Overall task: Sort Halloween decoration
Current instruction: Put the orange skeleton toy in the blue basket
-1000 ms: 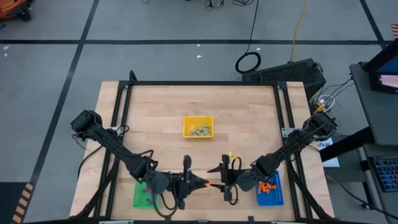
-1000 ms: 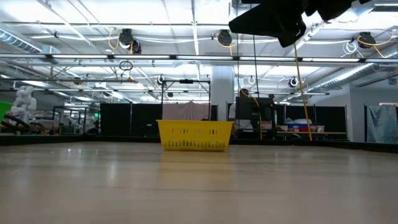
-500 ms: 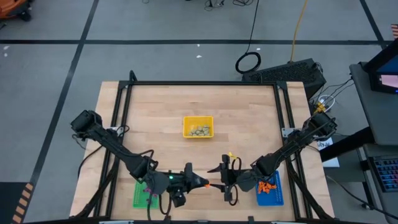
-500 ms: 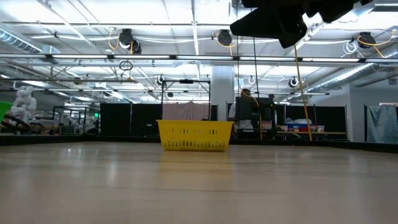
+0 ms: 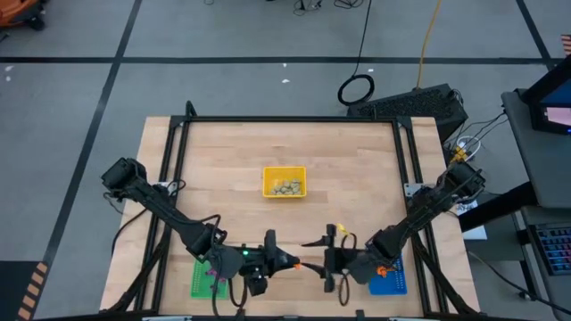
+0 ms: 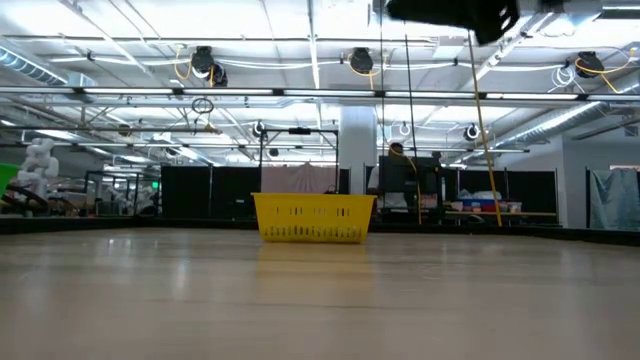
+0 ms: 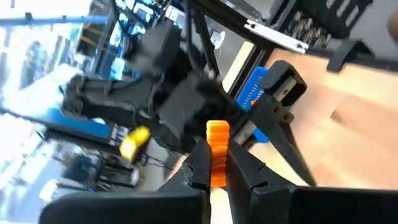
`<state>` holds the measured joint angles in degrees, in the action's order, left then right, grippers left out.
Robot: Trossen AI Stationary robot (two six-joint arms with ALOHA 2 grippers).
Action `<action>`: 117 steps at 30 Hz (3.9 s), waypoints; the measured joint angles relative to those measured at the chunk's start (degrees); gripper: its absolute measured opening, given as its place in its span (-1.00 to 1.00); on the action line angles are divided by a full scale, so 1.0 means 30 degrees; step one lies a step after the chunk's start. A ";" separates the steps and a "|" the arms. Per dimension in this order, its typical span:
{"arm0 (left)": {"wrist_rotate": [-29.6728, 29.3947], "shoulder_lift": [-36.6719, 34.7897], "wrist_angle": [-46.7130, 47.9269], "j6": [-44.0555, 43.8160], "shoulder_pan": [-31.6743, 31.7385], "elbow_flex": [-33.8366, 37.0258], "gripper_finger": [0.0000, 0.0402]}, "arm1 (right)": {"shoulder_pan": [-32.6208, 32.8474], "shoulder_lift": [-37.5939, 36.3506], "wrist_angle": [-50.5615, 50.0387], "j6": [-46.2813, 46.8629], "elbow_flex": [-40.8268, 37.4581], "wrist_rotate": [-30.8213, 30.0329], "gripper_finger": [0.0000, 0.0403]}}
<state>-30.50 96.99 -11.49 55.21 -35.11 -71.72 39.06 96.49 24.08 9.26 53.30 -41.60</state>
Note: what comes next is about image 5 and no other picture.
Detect blue plastic basket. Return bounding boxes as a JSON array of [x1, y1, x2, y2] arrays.
[[368, 253, 408, 296]]

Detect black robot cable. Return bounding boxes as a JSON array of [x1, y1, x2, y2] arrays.
[[103, 191, 151, 258]]

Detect orange machine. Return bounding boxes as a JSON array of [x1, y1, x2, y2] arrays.
[[0, 0, 46, 30]]

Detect white paper sheet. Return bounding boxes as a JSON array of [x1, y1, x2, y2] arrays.
[[454, 200, 488, 241]]

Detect yellow cable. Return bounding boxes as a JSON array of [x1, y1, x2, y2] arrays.
[[415, 0, 443, 90]]

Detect yellow plastic basket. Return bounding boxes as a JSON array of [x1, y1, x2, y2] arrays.
[[262, 166, 308, 199]]

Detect black mat orange stripes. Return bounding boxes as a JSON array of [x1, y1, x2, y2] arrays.
[[0, 260, 50, 321]]

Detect white coiled cable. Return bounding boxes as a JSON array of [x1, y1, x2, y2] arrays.
[[447, 135, 482, 165]]

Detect black monitor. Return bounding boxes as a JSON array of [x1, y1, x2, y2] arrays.
[[521, 55, 571, 135]]

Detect grey desk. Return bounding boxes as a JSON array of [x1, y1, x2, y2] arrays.
[[500, 87, 571, 321]]

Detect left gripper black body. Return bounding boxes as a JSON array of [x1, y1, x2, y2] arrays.
[[208, 229, 292, 298]]

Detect green plastic basket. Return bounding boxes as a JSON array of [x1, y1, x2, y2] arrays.
[[190, 259, 229, 300]]

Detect backlit keyboard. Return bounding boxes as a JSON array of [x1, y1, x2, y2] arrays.
[[533, 224, 571, 276]]

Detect black coiled cable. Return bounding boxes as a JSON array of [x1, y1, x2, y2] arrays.
[[337, 0, 377, 107]]

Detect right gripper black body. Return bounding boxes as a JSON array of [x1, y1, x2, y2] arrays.
[[323, 223, 374, 293]]

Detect black floor cable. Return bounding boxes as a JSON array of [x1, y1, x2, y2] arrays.
[[466, 251, 571, 316]]

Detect black computer case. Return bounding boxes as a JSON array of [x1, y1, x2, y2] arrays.
[[346, 83, 469, 144]]

